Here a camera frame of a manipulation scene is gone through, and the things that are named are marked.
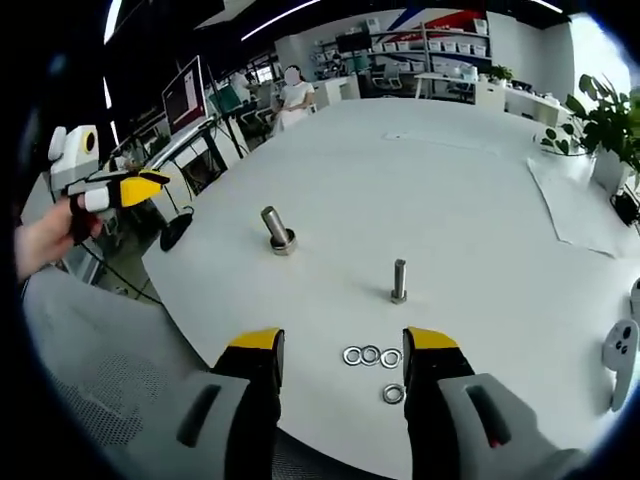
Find small black box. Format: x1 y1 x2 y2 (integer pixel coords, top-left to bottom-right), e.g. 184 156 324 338
610 192 640 226

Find grey mesh chair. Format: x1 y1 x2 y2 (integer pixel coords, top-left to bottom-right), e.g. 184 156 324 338
22 264 414 480

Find white office chair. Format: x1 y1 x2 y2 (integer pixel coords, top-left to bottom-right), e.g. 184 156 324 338
372 62 404 94

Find shelves with white bins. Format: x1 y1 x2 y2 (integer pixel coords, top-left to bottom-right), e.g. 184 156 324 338
369 17 494 74

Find white paper sheet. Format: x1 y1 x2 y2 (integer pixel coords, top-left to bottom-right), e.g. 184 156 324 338
525 155 640 259

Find small steel threaded stud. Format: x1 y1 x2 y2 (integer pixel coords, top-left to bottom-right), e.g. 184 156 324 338
389 257 409 305

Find white background desk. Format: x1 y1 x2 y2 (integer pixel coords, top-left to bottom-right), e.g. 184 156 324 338
413 71 481 101

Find large potted green plant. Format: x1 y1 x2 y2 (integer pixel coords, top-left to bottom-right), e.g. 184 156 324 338
539 74 640 194

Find black background monitor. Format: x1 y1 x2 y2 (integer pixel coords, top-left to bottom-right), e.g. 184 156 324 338
335 30 372 54

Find white side desk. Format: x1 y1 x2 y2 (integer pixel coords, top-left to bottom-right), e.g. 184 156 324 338
112 127 221 171

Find white game controller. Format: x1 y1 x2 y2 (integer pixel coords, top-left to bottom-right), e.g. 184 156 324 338
602 319 640 412

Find black computer mouse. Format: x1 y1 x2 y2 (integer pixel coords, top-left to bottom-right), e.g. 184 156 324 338
158 212 195 252

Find computer monitor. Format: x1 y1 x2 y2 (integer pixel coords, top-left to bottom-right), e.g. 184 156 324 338
160 55 209 137

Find person's left hand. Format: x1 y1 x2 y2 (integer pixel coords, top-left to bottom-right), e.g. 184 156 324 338
14 198 107 284

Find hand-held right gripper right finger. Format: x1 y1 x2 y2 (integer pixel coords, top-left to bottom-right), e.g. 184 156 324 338
402 326 591 480

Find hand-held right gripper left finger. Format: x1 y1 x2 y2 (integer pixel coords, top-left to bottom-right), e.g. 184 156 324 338
164 327 286 480

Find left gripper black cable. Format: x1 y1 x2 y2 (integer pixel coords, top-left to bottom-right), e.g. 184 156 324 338
74 239 164 304

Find large steel threaded stud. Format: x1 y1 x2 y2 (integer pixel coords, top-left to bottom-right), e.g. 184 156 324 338
259 205 299 257

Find white rolling cabinet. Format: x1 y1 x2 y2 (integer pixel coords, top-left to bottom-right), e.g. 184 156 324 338
313 75 362 112

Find long white cabinet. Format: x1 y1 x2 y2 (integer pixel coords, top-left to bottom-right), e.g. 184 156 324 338
474 79 574 127

